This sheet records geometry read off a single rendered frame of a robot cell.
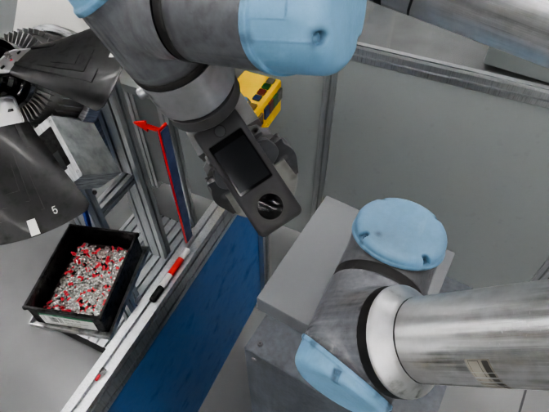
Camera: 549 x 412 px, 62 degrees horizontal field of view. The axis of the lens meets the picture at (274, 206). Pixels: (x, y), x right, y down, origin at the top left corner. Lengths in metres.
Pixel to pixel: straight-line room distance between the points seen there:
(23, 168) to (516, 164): 1.30
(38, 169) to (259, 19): 0.83
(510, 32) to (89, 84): 0.69
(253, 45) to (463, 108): 1.21
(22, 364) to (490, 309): 1.84
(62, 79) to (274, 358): 0.60
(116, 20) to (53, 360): 1.78
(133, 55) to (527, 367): 0.37
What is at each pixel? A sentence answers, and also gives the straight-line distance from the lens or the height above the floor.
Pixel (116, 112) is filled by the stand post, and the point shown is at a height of 0.85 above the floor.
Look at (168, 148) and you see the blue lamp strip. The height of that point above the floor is 1.14.
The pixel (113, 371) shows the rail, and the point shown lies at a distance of 0.96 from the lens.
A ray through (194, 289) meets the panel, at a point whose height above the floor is 0.71.
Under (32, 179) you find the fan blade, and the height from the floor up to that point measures 1.04.
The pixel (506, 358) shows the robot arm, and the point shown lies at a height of 1.36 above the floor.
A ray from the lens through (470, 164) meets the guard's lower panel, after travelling 1.57.
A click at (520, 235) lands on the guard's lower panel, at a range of 1.76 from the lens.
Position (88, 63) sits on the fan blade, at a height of 1.25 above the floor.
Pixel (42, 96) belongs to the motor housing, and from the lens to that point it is 1.14.
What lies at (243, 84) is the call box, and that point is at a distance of 1.12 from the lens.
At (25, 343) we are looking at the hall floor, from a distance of 2.11.
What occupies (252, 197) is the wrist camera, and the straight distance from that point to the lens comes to 0.42.
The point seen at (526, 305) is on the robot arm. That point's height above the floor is 1.39.
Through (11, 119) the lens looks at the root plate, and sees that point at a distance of 1.09.
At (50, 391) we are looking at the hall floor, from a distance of 1.98.
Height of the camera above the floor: 1.71
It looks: 50 degrees down
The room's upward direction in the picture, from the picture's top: straight up
